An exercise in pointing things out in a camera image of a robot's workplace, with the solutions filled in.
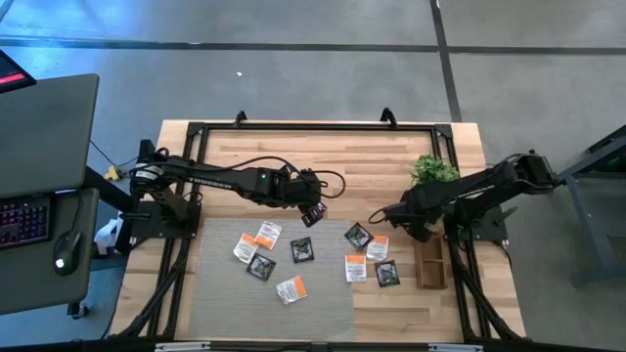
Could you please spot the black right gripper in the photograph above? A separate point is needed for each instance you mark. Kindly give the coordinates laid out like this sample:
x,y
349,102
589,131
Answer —
x,y
418,215

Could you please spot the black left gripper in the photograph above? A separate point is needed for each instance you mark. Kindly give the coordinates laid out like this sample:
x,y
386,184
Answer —
x,y
305,188

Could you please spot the black blackcurrant tea packet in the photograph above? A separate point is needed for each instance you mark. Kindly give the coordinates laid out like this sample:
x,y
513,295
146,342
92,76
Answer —
x,y
358,236
313,217
387,273
302,250
261,267

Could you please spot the white orange tea packet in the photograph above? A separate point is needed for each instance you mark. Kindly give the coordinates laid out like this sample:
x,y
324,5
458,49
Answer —
x,y
268,235
245,248
291,290
377,248
355,268

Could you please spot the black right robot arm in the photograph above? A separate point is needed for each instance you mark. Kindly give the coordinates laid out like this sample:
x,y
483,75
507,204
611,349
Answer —
x,y
489,183

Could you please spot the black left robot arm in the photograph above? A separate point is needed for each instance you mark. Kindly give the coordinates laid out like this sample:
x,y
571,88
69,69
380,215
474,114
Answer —
x,y
215,177

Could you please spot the wooden compartment tea box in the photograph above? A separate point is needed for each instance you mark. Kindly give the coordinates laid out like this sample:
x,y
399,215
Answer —
x,y
430,281

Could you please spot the green potted plant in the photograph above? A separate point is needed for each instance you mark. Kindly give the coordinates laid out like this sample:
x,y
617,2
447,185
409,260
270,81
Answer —
x,y
430,168

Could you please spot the grey woven placemat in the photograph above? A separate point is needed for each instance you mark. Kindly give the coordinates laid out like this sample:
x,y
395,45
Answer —
x,y
220,313

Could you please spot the dark metal side table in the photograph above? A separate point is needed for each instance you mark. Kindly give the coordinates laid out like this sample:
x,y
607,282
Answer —
x,y
587,163

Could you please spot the yellow power plug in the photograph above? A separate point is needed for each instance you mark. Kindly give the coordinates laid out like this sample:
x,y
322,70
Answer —
x,y
113,172

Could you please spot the black desk leg bar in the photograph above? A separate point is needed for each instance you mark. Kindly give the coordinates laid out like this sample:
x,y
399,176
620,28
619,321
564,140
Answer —
x,y
107,188

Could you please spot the white plastic object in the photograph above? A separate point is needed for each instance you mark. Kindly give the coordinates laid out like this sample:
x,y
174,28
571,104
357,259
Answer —
x,y
105,237

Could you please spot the black computer mouse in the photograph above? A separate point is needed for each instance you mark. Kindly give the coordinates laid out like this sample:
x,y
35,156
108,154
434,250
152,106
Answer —
x,y
67,251

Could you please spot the black desk foot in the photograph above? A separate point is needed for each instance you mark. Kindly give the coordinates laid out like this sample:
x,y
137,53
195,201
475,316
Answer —
x,y
80,311

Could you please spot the backlit black keyboard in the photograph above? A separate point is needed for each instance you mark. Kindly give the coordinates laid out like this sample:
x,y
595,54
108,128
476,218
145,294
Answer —
x,y
24,222

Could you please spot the grey keyboard desk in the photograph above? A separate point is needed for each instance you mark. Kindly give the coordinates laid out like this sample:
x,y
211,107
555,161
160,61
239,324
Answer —
x,y
29,288

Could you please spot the dark computer monitor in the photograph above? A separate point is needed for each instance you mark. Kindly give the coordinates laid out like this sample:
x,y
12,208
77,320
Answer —
x,y
12,75

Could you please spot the black metal table frame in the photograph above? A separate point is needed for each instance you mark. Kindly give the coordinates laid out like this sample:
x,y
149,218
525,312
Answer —
x,y
318,126

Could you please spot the black frame clamp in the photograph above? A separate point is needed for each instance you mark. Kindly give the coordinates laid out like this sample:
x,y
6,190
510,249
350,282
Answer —
x,y
240,117
389,117

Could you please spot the white metal bracket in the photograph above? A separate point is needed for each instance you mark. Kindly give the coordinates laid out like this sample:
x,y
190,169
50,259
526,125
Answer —
x,y
182,347
455,348

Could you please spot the black upright post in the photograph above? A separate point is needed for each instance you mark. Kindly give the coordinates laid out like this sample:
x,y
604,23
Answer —
x,y
146,146

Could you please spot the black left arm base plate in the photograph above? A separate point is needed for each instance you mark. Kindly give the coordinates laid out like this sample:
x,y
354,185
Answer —
x,y
142,229

